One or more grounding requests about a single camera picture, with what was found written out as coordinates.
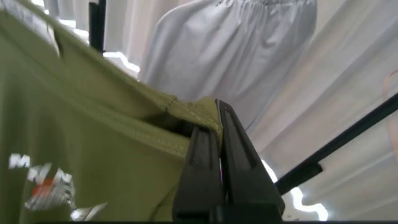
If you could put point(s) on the black clothes rack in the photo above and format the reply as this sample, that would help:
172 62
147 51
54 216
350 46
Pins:
342 141

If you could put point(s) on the green garment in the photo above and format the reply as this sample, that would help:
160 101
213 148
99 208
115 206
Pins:
77 124

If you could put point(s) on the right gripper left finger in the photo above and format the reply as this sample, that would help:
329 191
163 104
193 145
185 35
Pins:
199 186

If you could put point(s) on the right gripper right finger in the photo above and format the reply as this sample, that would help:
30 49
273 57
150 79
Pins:
248 189

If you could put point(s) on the pale grey shorts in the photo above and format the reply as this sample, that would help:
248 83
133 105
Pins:
217 46

